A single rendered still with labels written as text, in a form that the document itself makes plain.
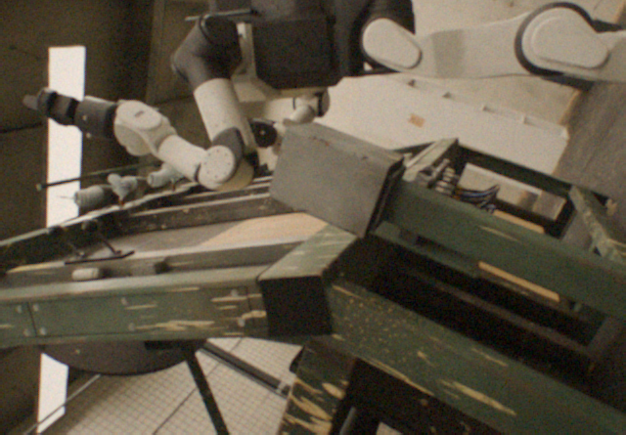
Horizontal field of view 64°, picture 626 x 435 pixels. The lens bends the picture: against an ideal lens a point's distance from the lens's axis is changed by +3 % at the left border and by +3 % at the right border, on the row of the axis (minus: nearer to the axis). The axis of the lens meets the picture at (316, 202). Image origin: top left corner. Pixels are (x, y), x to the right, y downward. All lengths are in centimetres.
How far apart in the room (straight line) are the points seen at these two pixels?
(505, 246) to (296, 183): 31
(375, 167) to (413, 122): 451
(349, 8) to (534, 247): 73
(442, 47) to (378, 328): 65
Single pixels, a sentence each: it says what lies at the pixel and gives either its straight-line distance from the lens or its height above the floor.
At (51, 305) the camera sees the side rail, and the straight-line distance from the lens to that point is 116.
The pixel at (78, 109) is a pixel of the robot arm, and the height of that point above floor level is 149.
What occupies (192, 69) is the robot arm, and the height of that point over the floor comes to 129.
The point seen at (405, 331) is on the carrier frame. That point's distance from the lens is 78.
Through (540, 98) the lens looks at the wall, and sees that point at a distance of 647.
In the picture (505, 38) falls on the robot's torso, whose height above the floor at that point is 70.
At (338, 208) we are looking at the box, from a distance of 73.
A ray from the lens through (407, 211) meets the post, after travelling 74.
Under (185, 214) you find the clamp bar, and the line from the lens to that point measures 189.
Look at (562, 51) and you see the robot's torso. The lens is 113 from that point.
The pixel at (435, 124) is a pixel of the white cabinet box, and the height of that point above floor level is 117.
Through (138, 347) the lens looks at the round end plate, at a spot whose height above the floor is 165.
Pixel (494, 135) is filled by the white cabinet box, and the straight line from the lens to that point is 512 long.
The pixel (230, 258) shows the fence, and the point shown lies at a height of 107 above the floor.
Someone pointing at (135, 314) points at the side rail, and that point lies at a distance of 102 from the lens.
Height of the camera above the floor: 65
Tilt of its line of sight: 15 degrees up
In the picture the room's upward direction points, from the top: 67 degrees counter-clockwise
